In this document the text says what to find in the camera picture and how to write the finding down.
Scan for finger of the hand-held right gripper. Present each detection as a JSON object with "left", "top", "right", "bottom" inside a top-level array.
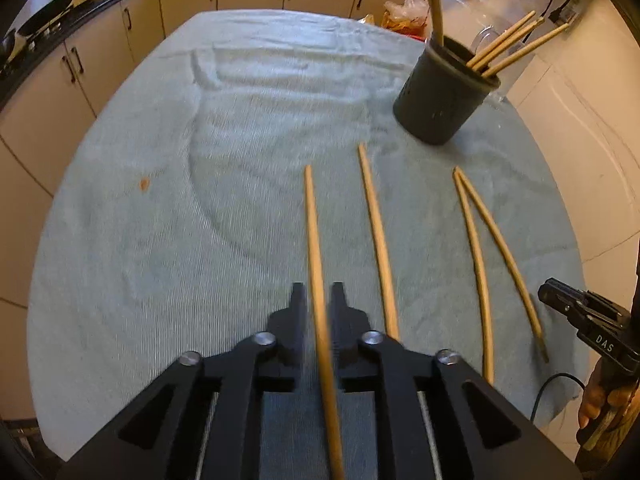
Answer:
[{"left": 538, "top": 278, "right": 593, "bottom": 322}]

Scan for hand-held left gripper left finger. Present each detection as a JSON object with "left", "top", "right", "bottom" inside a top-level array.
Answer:
[{"left": 55, "top": 282, "right": 307, "bottom": 480}]

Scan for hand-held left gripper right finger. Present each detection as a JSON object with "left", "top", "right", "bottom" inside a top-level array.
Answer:
[{"left": 330, "top": 282, "right": 583, "bottom": 480}]

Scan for black perforated utensil holder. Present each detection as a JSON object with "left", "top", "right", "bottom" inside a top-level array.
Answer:
[{"left": 392, "top": 35, "right": 502, "bottom": 147}]

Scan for person's right hand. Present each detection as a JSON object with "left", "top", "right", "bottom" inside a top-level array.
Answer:
[{"left": 577, "top": 360, "right": 640, "bottom": 431}]

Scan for grey-blue woven tablecloth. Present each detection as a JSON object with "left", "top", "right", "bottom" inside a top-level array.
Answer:
[{"left": 27, "top": 9, "right": 591, "bottom": 466}]

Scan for clear glass mug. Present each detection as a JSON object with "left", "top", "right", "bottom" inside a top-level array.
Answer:
[{"left": 470, "top": 27, "right": 511, "bottom": 107}]

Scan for plastic bag with snacks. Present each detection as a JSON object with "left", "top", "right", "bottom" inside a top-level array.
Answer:
[{"left": 382, "top": 0, "right": 431, "bottom": 36}]

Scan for beige kitchen cabinets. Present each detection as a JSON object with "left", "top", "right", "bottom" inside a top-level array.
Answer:
[{"left": 0, "top": 0, "right": 426, "bottom": 421}]

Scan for black kitchen countertop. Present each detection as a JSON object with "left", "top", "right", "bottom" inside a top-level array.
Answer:
[{"left": 0, "top": 0, "right": 426, "bottom": 111}]

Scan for black cable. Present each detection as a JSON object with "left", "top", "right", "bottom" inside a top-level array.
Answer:
[{"left": 530, "top": 372, "right": 586, "bottom": 423}]

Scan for wall power socket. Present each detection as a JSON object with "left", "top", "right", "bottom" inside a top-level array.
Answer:
[{"left": 547, "top": 0, "right": 583, "bottom": 26}]

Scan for black wok with wooden handle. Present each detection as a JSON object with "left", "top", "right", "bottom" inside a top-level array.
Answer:
[{"left": 15, "top": 0, "right": 101, "bottom": 36}]

